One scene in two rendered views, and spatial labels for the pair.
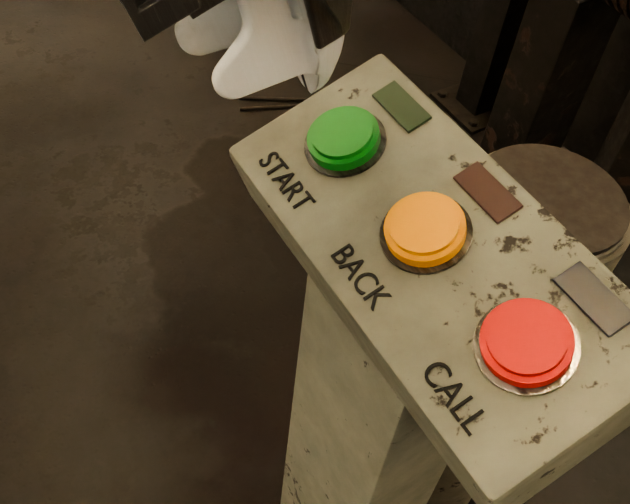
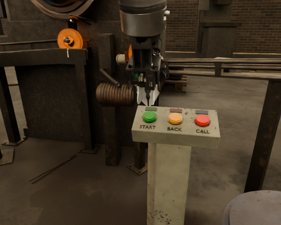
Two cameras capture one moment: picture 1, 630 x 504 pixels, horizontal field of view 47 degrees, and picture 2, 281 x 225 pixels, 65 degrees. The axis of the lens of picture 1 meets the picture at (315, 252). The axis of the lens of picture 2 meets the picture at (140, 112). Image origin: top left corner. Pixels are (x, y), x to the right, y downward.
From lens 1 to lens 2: 0.43 m
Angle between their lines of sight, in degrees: 44
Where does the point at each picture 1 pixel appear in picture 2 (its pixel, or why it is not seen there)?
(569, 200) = not seen: hidden behind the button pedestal
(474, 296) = (190, 121)
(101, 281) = not seen: outside the picture
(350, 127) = (150, 114)
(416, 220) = (174, 117)
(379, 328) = (184, 132)
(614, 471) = not seen: hidden behind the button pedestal
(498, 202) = (179, 110)
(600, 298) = (202, 111)
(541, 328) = (202, 116)
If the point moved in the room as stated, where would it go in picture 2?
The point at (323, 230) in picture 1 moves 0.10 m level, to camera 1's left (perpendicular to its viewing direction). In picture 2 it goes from (162, 128) to (135, 140)
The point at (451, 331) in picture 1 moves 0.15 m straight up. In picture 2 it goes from (192, 126) to (198, 72)
